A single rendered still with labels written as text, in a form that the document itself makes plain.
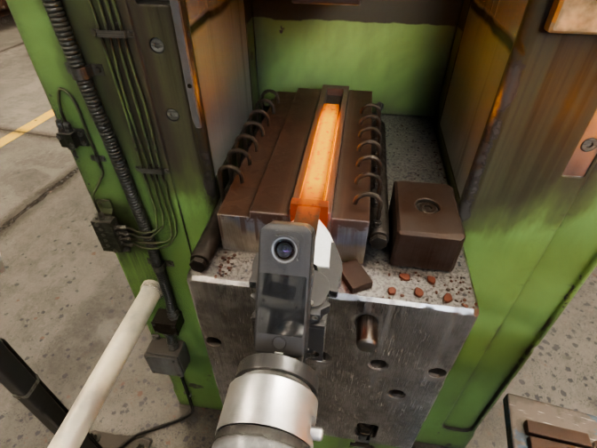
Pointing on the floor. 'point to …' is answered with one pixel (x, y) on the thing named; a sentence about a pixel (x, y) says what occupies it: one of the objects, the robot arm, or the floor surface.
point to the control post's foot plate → (120, 440)
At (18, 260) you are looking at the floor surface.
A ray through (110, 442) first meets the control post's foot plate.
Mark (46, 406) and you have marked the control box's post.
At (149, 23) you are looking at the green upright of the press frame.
